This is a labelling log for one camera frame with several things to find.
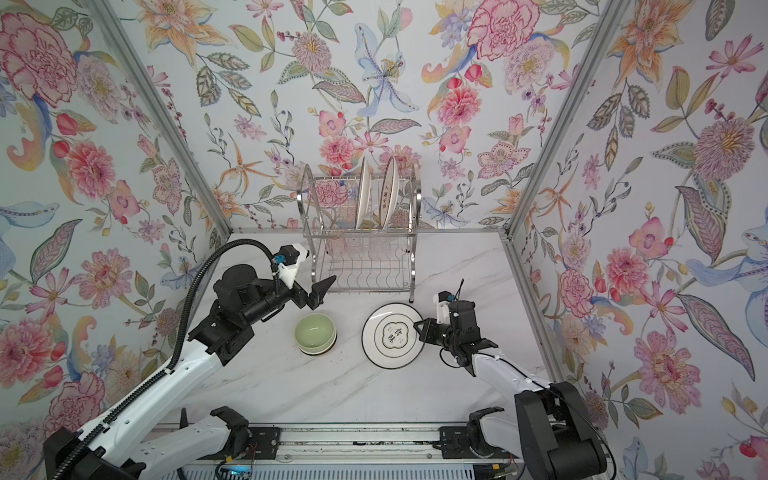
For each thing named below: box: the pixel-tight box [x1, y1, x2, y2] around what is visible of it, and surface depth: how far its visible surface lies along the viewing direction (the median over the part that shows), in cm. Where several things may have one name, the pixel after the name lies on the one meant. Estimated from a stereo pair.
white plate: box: [361, 302, 425, 370], surface depth 90 cm
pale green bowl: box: [294, 312, 338, 356], surface depth 88 cm
